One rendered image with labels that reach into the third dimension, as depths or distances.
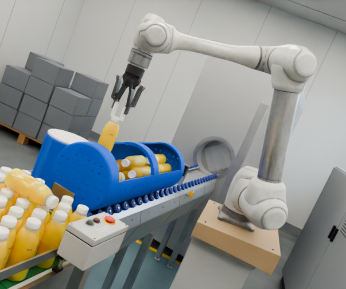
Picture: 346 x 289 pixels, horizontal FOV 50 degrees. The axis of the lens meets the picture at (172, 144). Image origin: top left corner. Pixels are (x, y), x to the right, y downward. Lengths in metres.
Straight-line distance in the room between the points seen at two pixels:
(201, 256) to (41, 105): 3.97
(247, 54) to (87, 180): 0.84
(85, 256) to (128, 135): 5.95
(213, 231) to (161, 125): 5.23
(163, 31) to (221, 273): 1.10
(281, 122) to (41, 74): 4.25
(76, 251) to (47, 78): 4.34
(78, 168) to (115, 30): 5.84
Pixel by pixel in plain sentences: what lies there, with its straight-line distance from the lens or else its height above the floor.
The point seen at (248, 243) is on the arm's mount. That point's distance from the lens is 1.67.
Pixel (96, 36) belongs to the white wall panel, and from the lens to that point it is 7.37.
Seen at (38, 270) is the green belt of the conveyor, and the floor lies 0.90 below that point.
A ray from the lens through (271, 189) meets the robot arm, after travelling 1.56.
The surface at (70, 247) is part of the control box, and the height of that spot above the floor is 1.04.
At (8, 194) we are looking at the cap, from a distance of 1.24.
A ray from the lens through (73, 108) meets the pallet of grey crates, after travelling 5.11.
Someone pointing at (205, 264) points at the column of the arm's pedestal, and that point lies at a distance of 1.80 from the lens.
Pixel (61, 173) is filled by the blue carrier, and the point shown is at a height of 1.07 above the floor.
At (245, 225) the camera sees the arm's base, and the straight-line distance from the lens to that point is 1.80.
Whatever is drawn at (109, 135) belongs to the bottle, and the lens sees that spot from 1.54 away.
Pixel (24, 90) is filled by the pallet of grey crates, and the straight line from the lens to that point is 5.51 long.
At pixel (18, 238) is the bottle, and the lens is 1.13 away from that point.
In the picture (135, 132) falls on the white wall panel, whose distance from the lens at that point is 6.94.
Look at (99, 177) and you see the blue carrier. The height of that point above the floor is 1.13.
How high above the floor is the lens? 1.58
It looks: 9 degrees down
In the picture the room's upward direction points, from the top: 23 degrees clockwise
